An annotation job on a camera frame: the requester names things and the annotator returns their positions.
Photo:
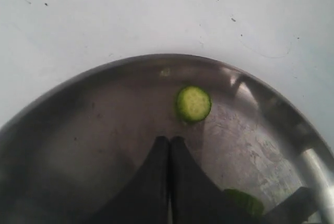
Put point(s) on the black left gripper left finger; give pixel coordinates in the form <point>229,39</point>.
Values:
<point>145,199</point>

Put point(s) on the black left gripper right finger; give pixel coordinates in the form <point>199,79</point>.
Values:
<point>194,197</point>

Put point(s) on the green cucumber slice on plate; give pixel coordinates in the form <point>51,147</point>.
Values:
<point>192,104</point>

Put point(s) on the green chili pepper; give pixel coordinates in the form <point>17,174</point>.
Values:
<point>248,202</point>

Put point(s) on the round steel plate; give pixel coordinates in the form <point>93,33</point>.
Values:
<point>70,151</point>

